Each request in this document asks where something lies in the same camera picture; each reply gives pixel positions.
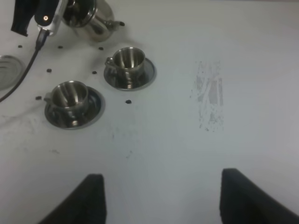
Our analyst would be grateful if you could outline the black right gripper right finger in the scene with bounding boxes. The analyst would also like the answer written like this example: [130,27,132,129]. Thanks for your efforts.
[220,168,299,224]

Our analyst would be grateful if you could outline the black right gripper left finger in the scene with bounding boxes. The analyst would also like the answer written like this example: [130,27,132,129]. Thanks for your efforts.
[40,174,107,224]

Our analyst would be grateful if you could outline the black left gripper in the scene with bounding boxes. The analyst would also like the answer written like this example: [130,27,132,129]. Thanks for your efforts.
[10,0,59,37]

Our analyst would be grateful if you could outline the stainless steel teapot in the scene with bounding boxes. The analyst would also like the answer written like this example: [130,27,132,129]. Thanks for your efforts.
[63,0,125,42]

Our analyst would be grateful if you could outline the steel teapot tray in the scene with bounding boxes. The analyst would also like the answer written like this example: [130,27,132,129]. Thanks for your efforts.
[0,55,25,91]

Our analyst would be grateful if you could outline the near stainless steel teacup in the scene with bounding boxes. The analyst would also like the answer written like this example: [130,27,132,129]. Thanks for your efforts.
[43,81,89,113]

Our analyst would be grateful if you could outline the stainless steel teacup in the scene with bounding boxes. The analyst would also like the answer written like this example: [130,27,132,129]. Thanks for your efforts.
[43,81,89,113]
[105,47,146,76]

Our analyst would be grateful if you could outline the far stainless steel teacup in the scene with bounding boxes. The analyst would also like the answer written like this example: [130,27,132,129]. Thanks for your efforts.
[105,47,146,76]

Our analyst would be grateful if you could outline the near stainless steel saucer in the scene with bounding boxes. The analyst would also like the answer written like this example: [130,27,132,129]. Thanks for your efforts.
[44,87,106,130]

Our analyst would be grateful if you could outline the stainless steel saucer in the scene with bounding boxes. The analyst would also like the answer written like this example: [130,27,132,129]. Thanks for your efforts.
[44,87,106,130]
[104,58,157,91]

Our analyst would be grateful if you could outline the far stainless steel saucer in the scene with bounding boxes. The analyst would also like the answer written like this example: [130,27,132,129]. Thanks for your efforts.
[104,58,157,91]

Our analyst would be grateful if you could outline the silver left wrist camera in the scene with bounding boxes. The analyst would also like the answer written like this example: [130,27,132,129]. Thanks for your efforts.
[34,0,68,36]

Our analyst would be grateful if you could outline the black left camera cable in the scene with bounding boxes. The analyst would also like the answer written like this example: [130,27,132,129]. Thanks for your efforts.
[0,28,50,102]

